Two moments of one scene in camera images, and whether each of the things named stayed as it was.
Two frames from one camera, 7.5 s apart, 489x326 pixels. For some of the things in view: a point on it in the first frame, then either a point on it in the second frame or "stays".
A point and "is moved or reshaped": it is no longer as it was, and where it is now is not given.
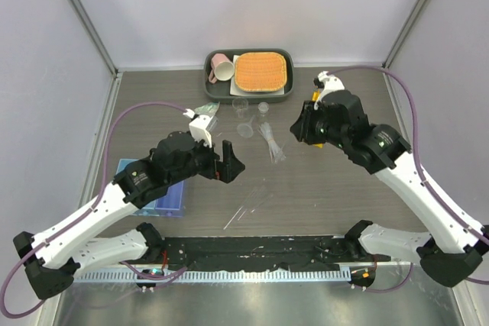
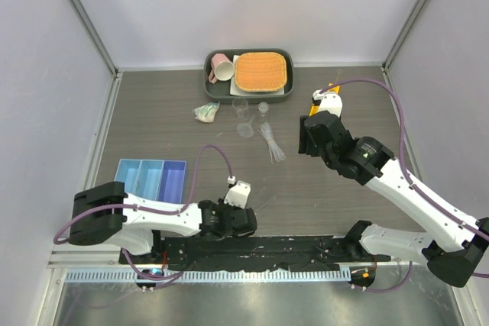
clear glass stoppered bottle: x=263 y=108 stays
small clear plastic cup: x=240 y=104 stays
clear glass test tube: x=244 y=209 to x=338 y=75
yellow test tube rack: x=315 y=93 is moved or reshaped
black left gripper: x=225 y=170 to x=222 y=205
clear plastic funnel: x=245 y=130 stays
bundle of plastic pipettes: x=276 y=153 stays
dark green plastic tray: x=220 y=91 stays
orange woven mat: x=260 y=71 stays
